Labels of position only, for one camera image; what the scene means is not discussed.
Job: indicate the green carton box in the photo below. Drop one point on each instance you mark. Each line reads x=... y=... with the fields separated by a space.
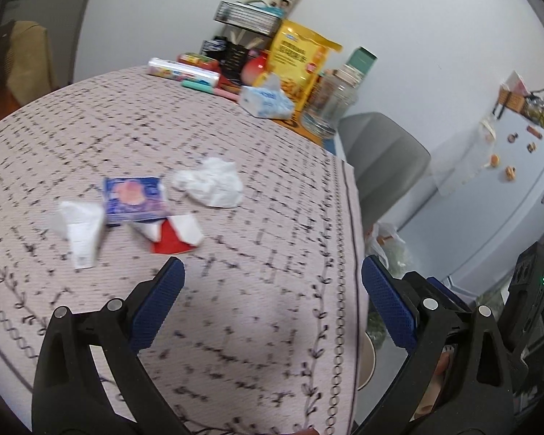
x=362 y=61

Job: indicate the pink and green pen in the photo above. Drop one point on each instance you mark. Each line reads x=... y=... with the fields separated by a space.
x=204 y=87

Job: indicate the white plastic wrapper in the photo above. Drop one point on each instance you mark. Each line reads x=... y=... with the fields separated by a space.
x=81 y=235

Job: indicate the white hanging bag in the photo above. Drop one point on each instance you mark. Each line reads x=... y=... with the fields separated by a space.
x=487 y=129

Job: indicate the white tissue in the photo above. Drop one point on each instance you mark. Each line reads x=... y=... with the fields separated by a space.
x=208 y=183

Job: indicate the brown basket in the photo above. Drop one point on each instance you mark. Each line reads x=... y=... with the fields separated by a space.
x=510 y=100

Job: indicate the orange wooden chair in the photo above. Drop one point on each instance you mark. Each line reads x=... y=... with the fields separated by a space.
x=11 y=102

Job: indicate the red booklet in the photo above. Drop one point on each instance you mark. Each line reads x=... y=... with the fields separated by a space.
x=229 y=84

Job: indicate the group of fridge magnets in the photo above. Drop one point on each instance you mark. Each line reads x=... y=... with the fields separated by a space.
x=510 y=173

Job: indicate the clear water jug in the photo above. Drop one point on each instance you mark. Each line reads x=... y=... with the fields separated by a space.
x=333 y=99

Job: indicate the cream trash bin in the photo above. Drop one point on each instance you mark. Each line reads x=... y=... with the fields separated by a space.
x=366 y=362

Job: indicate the red and white wrapper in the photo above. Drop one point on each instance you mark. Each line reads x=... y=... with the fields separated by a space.
x=172 y=241

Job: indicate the blue snack wrapper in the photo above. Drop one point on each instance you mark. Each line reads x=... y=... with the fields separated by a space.
x=133 y=199

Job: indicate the black pen holder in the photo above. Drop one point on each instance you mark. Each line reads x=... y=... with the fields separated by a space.
x=235 y=59

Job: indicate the teal plastic item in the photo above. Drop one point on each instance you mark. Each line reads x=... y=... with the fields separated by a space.
x=263 y=4

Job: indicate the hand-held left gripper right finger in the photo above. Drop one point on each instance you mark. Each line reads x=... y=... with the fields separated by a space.
x=390 y=303

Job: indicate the orange mat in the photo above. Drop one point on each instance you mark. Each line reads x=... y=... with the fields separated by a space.
x=294 y=124

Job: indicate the blue white tissue pack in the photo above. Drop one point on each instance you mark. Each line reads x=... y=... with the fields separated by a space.
x=265 y=102

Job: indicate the white fridge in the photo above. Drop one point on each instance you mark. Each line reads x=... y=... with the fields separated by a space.
x=494 y=217

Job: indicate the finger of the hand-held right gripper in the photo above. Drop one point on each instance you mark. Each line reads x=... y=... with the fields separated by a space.
x=415 y=283
x=446 y=292

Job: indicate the pink card box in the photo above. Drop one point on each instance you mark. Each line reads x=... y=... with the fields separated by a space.
x=513 y=82

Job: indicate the person's right hand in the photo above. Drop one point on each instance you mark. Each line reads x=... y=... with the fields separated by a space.
x=442 y=365

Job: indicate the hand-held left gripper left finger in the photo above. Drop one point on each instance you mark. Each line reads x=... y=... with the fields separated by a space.
x=158 y=303

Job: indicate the red and green box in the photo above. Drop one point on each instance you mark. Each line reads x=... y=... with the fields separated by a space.
x=195 y=59

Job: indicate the white long box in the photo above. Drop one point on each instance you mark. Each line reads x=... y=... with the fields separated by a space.
x=181 y=71

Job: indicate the grey chair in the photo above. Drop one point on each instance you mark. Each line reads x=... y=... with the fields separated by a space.
x=385 y=158

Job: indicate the blue and white box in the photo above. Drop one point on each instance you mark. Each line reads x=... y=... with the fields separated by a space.
x=213 y=46

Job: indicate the yellow snack bag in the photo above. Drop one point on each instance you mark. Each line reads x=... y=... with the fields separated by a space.
x=297 y=54

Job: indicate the clear plastic bag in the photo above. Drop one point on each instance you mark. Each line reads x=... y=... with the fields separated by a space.
x=385 y=242

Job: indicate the peach shaped ornament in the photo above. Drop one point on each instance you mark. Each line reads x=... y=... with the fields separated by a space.
x=254 y=68

